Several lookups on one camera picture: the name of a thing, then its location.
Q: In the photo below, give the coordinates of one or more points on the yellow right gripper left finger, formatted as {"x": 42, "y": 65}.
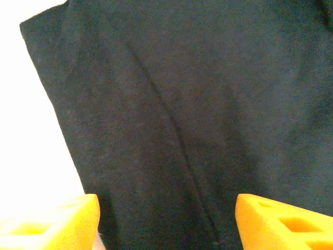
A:
{"x": 52, "y": 226}

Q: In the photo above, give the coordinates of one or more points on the black t-shirt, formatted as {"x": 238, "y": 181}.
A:
{"x": 195, "y": 104}

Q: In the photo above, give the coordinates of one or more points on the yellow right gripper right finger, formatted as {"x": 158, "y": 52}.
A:
{"x": 281, "y": 226}

